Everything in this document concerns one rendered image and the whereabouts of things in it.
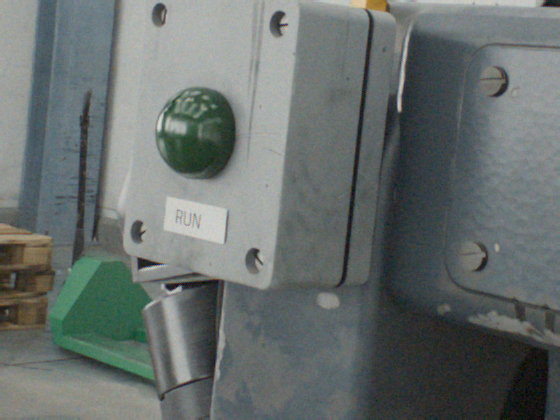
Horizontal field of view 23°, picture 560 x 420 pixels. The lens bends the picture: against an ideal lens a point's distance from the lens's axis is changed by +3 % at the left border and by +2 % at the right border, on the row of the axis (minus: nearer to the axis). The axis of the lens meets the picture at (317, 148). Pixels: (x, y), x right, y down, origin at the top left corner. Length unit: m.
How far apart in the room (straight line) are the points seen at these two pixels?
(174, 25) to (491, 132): 0.11
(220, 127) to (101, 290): 5.74
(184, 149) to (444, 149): 0.08
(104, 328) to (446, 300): 5.74
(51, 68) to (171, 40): 8.94
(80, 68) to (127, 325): 3.14
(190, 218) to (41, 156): 8.97
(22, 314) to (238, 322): 6.03
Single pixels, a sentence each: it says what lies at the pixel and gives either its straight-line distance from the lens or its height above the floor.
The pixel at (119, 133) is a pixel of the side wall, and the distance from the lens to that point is 9.18.
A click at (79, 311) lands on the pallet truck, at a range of 6.08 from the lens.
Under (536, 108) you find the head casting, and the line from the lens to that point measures 0.41.
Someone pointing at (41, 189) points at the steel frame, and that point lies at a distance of 9.43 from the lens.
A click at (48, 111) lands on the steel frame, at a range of 9.39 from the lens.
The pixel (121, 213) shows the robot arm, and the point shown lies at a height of 1.22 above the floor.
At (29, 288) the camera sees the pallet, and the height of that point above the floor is 0.19.
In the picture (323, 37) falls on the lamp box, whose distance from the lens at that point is 0.41.
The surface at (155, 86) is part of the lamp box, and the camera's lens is 0.45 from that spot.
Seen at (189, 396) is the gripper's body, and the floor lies 1.14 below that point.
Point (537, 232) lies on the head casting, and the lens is 0.40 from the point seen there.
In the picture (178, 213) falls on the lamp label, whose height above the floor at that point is 1.26.
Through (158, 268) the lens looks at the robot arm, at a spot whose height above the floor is 1.19.
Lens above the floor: 1.31
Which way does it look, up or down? 3 degrees down
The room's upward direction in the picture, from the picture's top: 6 degrees clockwise
